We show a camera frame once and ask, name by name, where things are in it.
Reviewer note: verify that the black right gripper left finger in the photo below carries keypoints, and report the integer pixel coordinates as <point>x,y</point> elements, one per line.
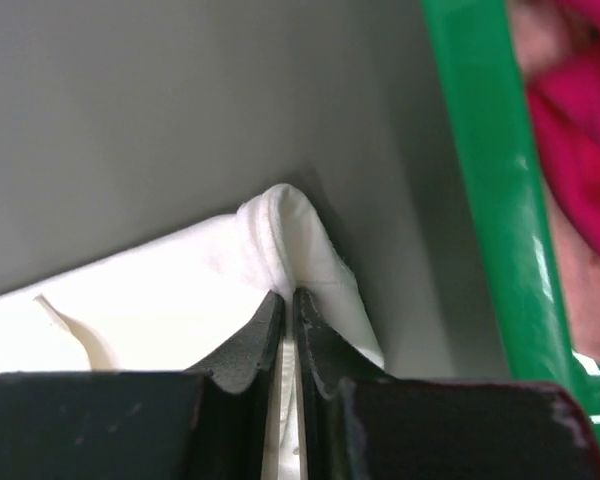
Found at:
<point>216,420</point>

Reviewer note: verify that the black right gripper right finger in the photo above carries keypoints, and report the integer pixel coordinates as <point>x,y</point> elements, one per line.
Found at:
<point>359,422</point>

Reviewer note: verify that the white t shirt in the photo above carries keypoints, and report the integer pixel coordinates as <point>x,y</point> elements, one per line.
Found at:
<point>165,305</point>

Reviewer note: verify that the peach t shirt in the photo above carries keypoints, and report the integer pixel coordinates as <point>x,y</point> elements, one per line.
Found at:
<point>544,35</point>

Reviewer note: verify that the magenta t shirt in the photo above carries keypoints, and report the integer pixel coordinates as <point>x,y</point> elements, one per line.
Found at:
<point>564,104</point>

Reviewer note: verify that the green plastic bin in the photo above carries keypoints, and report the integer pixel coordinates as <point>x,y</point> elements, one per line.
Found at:
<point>492,135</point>

